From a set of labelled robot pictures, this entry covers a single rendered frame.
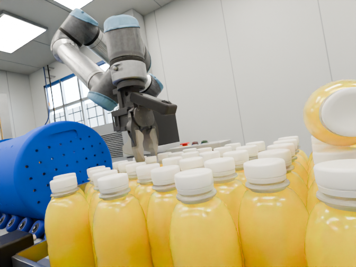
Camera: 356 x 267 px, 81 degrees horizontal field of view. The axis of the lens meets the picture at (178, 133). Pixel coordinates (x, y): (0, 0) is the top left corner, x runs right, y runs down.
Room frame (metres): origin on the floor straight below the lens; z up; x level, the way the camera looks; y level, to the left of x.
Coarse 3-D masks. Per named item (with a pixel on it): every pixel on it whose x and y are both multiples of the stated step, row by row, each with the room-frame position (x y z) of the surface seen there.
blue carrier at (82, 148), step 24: (0, 144) 0.64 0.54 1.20; (24, 144) 0.51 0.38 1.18; (48, 144) 0.55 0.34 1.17; (72, 144) 0.61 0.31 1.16; (96, 144) 0.68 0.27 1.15; (0, 168) 0.53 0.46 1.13; (24, 168) 0.50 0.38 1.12; (48, 168) 0.55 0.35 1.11; (72, 168) 0.60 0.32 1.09; (0, 192) 0.54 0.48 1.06; (24, 192) 0.49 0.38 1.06; (48, 192) 0.54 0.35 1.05; (24, 216) 0.59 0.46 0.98
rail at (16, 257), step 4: (12, 256) 0.35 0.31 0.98; (16, 256) 0.35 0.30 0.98; (20, 256) 0.35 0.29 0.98; (12, 260) 0.35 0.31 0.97; (16, 260) 0.34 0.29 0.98; (20, 260) 0.34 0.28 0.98; (24, 260) 0.33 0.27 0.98; (28, 260) 0.33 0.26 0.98; (12, 264) 0.35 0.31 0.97; (16, 264) 0.34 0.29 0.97; (20, 264) 0.33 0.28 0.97; (24, 264) 0.33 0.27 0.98; (28, 264) 0.32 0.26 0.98; (32, 264) 0.31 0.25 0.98; (36, 264) 0.31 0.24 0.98; (40, 264) 0.31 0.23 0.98
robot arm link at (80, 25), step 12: (72, 12) 0.95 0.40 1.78; (84, 12) 0.96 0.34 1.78; (72, 24) 0.95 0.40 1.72; (84, 24) 0.96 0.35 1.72; (96, 24) 1.01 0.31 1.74; (72, 36) 0.96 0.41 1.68; (84, 36) 0.99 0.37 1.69; (96, 36) 1.03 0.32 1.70; (96, 48) 1.07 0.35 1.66; (108, 60) 1.15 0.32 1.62; (156, 84) 1.45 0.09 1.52; (156, 96) 1.51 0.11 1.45
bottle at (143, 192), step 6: (138, 180) 0.33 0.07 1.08; (144, 180) 0.32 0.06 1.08; (150, 180) 0.32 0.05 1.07; (138, 186) 0.33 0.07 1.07; (144, 186) 0.32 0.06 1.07; (150, 186) 0.32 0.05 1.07; (138, 192) 0.32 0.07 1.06; (144, 192) 0.31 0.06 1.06; (150, 192) 0.31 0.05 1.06; (138, 198) 0.31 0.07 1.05; (144, 198) 0.31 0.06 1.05; (144, 204) 0.31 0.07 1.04; (144, 210) 0.31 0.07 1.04
